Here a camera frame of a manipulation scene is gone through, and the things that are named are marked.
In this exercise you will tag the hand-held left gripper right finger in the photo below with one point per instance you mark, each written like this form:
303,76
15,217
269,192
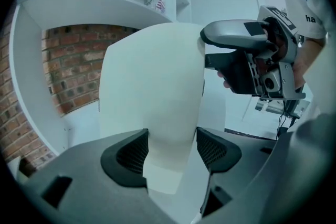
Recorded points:
236,178

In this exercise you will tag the person's right hand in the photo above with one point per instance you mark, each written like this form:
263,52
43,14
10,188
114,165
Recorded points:
225,82

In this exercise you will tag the white striped bag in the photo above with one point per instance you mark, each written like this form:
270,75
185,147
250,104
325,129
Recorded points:
160,4

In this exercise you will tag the person's right forearm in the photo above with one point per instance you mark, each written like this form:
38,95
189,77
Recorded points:
308,60

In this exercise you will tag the white object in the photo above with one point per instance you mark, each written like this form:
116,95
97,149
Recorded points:
149,81

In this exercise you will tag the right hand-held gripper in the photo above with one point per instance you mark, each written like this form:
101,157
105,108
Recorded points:
287,70

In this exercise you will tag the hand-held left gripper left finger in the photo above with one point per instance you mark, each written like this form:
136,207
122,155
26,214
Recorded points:
84,191

